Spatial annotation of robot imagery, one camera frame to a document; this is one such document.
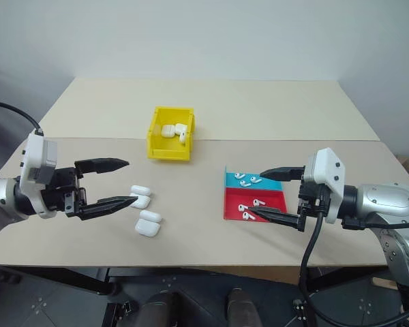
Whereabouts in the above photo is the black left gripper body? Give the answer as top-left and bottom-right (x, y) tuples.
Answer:
(40, 166), (89, 217)

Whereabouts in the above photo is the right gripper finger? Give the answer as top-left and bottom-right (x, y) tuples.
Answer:
(248, 206), (301, 230)
(259, 166), (307, 183)

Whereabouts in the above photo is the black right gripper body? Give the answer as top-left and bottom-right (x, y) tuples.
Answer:
(296, 178), (329, 233)

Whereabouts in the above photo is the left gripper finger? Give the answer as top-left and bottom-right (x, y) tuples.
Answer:
(74, 157), (130, 176)
(76, 196), (139, 221)

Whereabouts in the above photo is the yellow plastic bin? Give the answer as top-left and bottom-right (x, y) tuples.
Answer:
(146, 106), (196, 161)

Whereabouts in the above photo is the red plastic tray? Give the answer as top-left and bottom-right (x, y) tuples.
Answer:
(222, 187), (290, 223)

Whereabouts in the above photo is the blue plastic tray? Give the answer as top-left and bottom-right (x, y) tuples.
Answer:
(223, 165), (284, 191)

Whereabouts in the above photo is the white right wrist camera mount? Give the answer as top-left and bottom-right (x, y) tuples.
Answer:
(302, 147), (348, 226)

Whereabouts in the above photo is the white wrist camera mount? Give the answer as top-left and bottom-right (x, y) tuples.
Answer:
(19, 131), (59, 219)
(302, 147), (348, 226)

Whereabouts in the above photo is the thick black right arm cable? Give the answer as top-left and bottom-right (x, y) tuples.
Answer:
(297, 199), (331, 327)

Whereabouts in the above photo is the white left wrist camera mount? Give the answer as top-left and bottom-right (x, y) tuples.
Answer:
(19, 131), (59, 219)

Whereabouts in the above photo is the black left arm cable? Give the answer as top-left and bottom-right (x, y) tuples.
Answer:
(0, 99), (44, 137)

